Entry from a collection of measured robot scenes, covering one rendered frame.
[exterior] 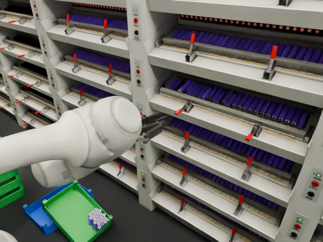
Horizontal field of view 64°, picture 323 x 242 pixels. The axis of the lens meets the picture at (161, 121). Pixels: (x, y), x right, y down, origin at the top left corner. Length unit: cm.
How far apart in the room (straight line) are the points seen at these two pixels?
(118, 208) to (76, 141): 112
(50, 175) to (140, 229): 92
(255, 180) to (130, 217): 75
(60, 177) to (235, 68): 59
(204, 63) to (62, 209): 104
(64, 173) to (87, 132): 16
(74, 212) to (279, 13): 127
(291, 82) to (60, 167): 63
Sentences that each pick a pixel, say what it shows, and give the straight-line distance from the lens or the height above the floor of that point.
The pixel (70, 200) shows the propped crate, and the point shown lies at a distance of 153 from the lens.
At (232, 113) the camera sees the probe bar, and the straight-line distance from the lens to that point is 93.
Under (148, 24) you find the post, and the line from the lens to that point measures 99.
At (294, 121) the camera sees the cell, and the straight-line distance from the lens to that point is 92.
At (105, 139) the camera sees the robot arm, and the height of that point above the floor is 91.
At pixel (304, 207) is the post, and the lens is 98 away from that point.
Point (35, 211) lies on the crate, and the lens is 166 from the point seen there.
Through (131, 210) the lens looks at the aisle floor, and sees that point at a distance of 152.
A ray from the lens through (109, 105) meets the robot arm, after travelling 44.
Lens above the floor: 115
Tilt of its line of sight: 31 degrees down
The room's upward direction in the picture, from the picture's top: straight up
